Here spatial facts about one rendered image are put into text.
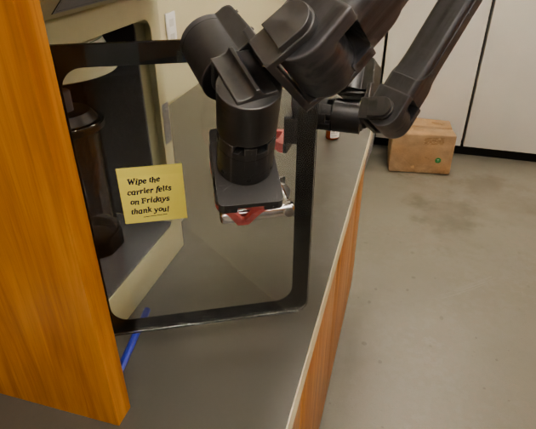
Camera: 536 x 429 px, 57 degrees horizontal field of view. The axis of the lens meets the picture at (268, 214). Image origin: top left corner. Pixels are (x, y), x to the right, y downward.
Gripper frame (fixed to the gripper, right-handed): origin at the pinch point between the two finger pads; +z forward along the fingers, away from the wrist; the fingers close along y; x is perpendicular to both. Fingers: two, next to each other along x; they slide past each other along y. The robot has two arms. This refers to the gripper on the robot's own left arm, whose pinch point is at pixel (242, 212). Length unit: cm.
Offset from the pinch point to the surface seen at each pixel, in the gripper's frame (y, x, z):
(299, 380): 14.8, 6.8, 21.9
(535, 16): -203, 211, 123
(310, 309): 2.2, 12.0, 27.9
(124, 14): -29.6, -12.4, -6.4
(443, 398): 2, 77, 132
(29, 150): 0.2, -19.6, -13.6
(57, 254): 5.1, -19.7, -3.1
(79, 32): -20.9, -17.0, -10.2
